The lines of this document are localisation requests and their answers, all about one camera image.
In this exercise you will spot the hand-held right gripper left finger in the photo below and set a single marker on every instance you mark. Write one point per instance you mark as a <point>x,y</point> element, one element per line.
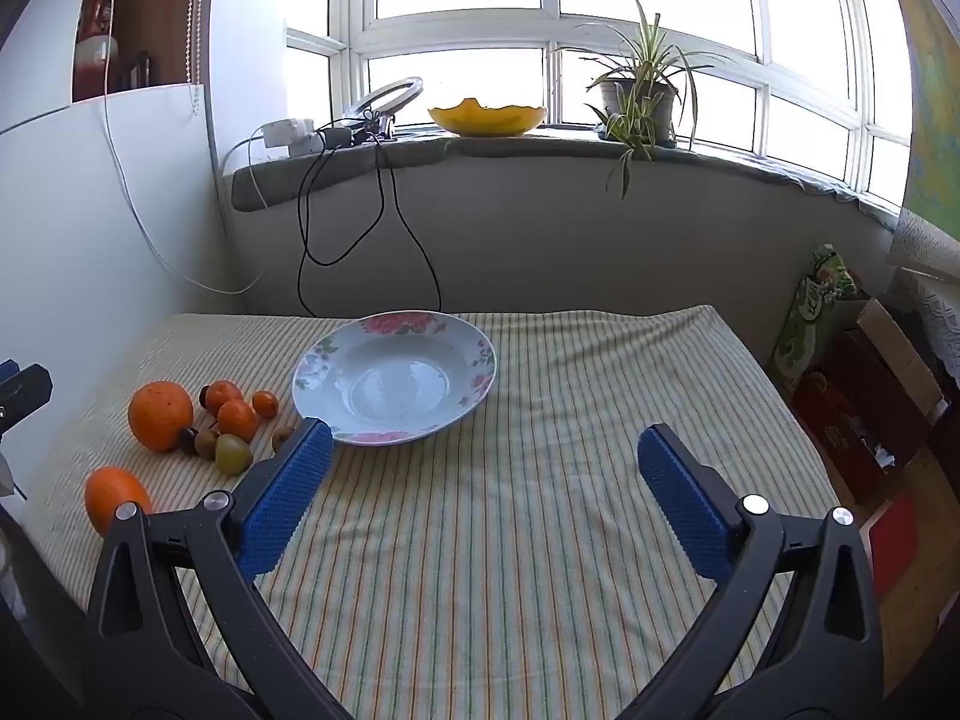
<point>289,499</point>

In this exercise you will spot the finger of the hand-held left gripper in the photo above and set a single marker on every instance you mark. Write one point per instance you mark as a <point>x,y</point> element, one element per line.
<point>28,391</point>

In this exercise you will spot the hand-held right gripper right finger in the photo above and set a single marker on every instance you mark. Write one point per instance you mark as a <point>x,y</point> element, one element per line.
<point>686,499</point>

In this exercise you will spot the tangerine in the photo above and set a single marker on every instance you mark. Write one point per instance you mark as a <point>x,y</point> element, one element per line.
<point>223,395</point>
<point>238,421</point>

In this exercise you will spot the small kumquat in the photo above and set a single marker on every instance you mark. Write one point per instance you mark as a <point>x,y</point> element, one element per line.
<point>265,404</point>

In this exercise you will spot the dark plums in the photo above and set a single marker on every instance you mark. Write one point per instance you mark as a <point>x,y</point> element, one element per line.
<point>189,440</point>

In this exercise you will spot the medium oval orange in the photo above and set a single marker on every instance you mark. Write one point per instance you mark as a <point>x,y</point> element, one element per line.
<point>109,491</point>

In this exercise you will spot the large orange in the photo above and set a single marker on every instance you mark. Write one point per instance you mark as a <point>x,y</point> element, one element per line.
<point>160,416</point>

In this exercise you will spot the floral white plate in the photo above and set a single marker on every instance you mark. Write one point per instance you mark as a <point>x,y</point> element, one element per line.
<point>390,390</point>

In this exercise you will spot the white panel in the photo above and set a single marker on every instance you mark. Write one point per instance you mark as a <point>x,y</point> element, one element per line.
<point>75,255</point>

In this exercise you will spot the striped tablecloth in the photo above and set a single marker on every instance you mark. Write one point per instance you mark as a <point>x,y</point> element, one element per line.
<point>487,540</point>

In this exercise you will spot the red box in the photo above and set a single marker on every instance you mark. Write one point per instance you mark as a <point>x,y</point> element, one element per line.
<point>892,547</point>

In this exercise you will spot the green printed bag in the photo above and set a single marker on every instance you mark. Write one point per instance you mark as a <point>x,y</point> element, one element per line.
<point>810,315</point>

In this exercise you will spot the cardboard box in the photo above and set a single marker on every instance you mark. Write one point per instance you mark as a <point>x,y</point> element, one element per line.
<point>900,360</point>

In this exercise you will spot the grey windowsill mat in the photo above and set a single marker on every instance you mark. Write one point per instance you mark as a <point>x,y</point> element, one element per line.
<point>285,184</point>

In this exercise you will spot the red and white jar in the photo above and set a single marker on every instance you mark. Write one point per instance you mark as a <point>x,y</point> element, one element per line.
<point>96,52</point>

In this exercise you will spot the white power strip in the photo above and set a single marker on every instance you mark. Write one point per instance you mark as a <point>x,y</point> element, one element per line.
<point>289,136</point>

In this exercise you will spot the black power adapter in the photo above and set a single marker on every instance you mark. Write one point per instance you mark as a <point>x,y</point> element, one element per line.
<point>335,136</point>

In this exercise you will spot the potted spider plant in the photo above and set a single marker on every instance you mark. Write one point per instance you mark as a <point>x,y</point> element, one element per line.
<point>637,96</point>

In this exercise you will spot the wooden shelf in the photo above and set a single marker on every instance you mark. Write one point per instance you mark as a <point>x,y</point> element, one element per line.
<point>165,7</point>

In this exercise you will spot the yellow bowl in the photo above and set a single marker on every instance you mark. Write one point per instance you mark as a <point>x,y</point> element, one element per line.
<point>487,122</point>

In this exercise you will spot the wall map poster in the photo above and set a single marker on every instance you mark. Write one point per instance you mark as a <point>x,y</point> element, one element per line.
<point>934,127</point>

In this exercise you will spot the white window frame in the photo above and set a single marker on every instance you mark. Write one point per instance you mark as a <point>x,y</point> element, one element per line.
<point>450,28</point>

